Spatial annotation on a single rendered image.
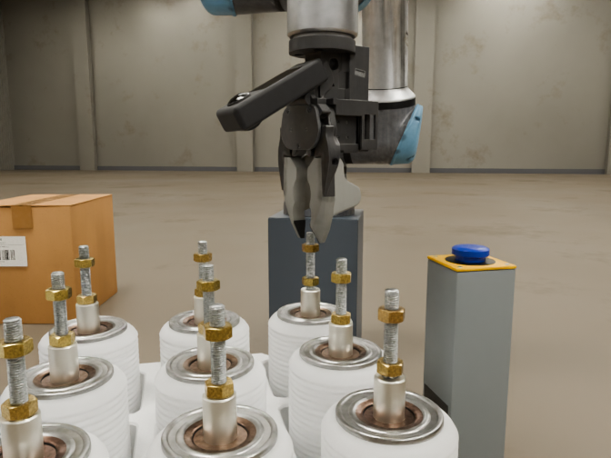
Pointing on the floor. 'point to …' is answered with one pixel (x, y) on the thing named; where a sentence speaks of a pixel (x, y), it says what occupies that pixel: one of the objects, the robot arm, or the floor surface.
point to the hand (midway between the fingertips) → (305, 229)
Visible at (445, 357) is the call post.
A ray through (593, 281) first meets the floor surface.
